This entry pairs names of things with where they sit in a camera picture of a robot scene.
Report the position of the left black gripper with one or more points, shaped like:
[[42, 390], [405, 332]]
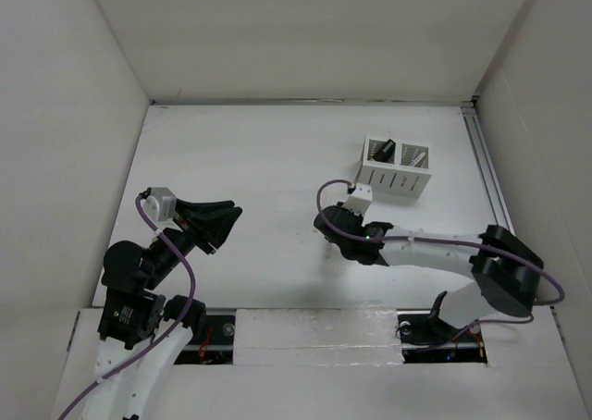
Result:
[[214, 227]]

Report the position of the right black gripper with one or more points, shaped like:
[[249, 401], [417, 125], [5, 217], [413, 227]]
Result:
[[351, 214]]

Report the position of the yellow cap black highlighter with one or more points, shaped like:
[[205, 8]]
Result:
[[385, 152]]

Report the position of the thin white yellow pencil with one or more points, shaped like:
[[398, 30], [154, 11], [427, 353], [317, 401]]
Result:
[[418, 159]]

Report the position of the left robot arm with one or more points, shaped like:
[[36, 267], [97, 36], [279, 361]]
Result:
[[141, 333]]

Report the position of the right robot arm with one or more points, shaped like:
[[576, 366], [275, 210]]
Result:
[[465, 308]]

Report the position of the white slotted pen holder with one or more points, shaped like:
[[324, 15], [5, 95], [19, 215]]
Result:
[[395, 177]]

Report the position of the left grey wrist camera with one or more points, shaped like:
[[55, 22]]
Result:
[[157, 206]]

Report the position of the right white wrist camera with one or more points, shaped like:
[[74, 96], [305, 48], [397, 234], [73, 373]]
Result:
[[360, 197]]

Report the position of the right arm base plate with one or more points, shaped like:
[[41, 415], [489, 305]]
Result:
[[426, 343]]

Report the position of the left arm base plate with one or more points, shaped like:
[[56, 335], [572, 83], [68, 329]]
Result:
[[214, 345]]

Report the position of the aluminium rail right side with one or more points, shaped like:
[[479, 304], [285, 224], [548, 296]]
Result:
[[495, 184]]

